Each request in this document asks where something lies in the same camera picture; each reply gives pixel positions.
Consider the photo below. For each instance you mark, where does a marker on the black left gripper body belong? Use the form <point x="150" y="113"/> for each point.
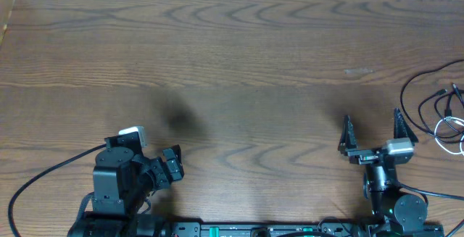
<point x="162" y="172"/>

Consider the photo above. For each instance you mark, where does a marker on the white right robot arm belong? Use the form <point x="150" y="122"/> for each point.
<point x="395" y="212"/>

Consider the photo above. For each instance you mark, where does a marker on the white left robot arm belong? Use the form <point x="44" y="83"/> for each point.
<point x="123" y="179"/>

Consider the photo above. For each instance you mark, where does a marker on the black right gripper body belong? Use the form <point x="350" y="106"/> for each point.
<point x="365" y="156"/>

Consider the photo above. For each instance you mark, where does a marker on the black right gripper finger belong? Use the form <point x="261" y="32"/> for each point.
<point x="402" y="129"/>
<point x="347" y="142"/>

